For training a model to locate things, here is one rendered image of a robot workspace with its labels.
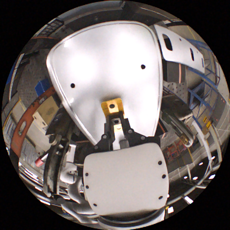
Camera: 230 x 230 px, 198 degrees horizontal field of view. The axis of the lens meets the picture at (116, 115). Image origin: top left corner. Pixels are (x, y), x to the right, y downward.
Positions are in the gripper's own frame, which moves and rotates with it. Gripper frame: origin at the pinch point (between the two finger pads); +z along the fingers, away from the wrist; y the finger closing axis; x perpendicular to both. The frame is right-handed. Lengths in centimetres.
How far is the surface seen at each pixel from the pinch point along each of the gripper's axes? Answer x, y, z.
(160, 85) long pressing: 4.5, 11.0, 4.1
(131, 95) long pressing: 3.5, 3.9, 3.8
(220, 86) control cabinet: 15, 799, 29
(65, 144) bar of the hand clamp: -1.1, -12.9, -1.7
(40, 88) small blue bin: 18, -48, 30
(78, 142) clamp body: -15.3, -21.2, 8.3
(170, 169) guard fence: -723, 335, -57
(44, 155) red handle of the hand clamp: 0.7, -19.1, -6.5
